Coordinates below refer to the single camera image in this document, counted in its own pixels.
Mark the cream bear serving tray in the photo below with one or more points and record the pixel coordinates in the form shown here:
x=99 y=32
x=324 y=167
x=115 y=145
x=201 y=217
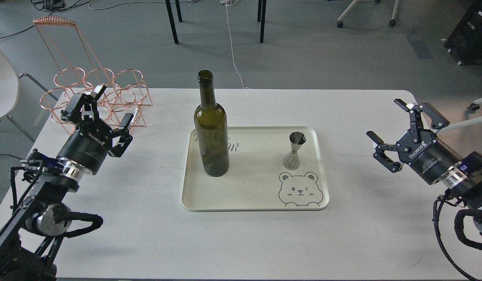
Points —
x=257 y=179

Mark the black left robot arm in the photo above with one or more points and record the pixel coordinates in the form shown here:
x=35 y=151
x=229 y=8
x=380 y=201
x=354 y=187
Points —
x=40 y=221

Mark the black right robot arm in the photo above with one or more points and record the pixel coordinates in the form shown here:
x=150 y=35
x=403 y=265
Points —
x=463 y=182

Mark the white chair at right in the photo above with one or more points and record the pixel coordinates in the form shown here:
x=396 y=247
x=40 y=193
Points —
x=463 y=117

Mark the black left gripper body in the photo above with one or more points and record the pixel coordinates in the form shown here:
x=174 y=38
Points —
x=88 y=145

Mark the dark green wine bottle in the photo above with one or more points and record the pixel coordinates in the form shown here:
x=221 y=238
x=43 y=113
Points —
x=210 y=121

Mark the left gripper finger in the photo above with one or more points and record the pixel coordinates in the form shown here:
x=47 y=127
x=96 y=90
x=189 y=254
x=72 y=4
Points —
x=83 y=107
x=123 y=133

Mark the black equipment case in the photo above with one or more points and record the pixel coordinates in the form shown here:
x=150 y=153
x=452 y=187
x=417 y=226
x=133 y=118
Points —
x=465 y=41

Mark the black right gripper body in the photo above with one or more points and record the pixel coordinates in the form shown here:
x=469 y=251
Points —
x=430 y=158

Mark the white office chair base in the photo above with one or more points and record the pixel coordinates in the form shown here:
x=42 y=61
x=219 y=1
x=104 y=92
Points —
x=363 y=12

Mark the steel double jigger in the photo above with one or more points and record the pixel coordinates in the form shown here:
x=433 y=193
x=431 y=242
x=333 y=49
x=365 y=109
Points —
x=291 y=161

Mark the copper wire bottle rack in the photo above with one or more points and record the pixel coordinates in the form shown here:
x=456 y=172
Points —
x=80 y=70

